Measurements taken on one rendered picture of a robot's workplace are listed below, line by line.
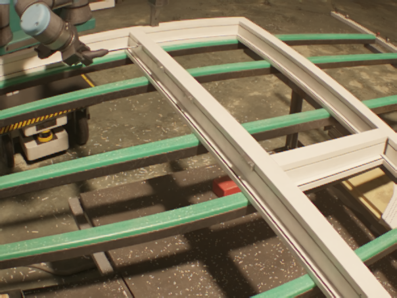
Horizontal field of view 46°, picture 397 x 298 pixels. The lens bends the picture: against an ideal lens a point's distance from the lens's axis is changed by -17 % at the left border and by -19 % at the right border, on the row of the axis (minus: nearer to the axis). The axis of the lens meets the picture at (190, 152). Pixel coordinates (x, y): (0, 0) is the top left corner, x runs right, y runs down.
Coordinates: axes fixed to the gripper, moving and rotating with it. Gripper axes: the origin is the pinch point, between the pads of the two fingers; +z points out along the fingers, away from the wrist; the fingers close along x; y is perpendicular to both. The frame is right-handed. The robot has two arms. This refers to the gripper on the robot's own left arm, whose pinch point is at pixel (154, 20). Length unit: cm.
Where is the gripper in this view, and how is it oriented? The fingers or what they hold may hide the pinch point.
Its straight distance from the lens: 181.4
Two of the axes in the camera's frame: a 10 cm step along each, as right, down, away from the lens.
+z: -0.5, 8.4, 5.5
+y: 9.1, -1.9, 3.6
